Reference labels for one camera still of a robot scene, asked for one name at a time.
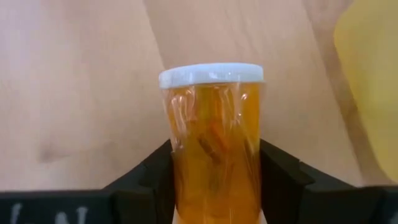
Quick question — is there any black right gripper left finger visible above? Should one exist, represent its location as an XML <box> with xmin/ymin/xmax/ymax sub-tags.
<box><xmin>104</xmin><ymin>139</ymin><xmax>177</xmax><ymax>224</ymax></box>

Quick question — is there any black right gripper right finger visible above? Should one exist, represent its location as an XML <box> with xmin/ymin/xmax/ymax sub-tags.
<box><xmin>259</xmin><ymin>139</ymin><xmax>358</xmax><ymax>224</ymax></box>

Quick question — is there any orange pill bottle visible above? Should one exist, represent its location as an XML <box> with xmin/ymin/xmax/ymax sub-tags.
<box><xmin>158</xmin><ymin>62</ymin><xmax>266</xmax><ymax>224</ymax></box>

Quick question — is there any yellow plastic bin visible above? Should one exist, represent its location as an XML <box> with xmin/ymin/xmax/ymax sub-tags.
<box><xmin>333</xmin><ymin>0</ymin><xmax>398</xmax><ymax>185</ymax></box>

